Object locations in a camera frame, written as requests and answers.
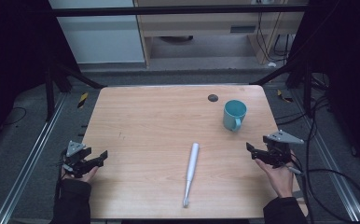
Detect wooden desk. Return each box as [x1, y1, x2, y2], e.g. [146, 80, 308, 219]
[133, 0, 310, 68]

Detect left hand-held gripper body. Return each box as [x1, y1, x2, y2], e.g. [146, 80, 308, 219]
[61, 140, 92, 179]

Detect white cabinet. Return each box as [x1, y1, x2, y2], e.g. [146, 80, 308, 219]
[48, 0, 146, 65]

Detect black metal stand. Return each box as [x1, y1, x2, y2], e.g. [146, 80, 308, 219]
[44, 60, 108, 123]
[250, 55, 314, 119]

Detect thin black floor cable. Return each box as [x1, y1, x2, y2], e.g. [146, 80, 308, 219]
[0, 106, 28, 128]

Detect black horizontal frame bar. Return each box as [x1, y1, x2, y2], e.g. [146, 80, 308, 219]
[48, 4, 311, 18]

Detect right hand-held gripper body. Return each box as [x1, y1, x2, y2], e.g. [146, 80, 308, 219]
[261, 130, 305, 170]

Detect black cables under desk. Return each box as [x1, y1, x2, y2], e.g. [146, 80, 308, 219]
[256, 11, 294, 63]

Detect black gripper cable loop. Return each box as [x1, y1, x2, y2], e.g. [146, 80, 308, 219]
[288, 166, 360, 224]

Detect aluminium floor rail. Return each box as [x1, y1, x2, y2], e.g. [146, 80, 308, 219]
[0, 92, 69, 224]
[291, 89, 360, 222]

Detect person's left hand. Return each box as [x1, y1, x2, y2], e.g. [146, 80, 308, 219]
[61, 165, 100, 185]

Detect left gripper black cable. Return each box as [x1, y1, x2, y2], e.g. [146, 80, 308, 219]
[54, 148, 69, 202]

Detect yellow black floor tape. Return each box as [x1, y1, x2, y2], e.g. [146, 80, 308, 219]
[76, 91, 90, 109]
[276, 89, 295, 104]

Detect white electric toothbrush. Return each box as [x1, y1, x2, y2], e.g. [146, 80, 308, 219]
[182, 142, 201, 209]

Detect teal cup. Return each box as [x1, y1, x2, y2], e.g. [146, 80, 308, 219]
[222, 99, 248, 133]

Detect dark curtain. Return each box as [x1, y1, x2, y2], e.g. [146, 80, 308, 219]
[0, 0, 81, 153]
[288, 0, 360, 172]

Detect person's right hand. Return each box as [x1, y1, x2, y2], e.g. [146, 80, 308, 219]
[255, 150, 296, 199]

